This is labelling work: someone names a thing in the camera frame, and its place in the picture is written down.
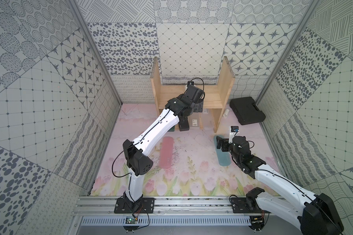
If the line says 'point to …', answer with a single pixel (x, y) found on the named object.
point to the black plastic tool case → (246, 111)
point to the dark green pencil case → (172, 129)
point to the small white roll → (226, 112)
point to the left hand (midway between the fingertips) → (192, 99)
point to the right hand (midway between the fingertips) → (225, 138)
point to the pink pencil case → (166, 156)
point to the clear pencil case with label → (194, 120)
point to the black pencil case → (183, 124)
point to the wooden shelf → (215, 96)
